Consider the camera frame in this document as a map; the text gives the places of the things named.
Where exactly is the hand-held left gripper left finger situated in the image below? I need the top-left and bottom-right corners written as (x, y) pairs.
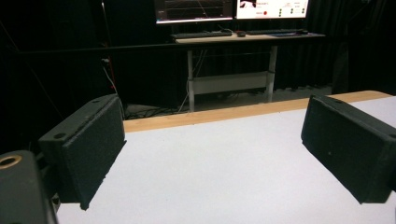
top-left (37, 93), bottom-right (127, 211)

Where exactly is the black curtain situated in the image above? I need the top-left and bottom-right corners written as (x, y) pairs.
top-left (0, 0), bottom-right (396, 157)

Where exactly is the white-legged wooden desk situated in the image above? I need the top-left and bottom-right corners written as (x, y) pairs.
top-left (170, 31), bottom-right (326, 113)

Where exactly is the black keyboard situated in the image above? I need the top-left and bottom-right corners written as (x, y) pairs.
top-left (245, 28), bottom-right (306, 35)
top-left (169, 30), bottom-right (233, 40)

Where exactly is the white table mat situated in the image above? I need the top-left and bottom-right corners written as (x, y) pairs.
top-left (55, 95), bottom-right (396, 224)

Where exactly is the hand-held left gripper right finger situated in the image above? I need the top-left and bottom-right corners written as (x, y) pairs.
top-left (300, 93), bottom-right (396, 204)

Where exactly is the white-screen computer monitor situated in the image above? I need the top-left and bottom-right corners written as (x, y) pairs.
top-left (235, 0), bottom-right (310, 21)

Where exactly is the white cable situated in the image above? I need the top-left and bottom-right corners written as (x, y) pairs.
top-left (101, 57), bottom-right (126, 119)

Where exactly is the dark-screen computer monitor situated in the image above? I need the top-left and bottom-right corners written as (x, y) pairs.
top-left (154, 0), bottom-right (234, 25)

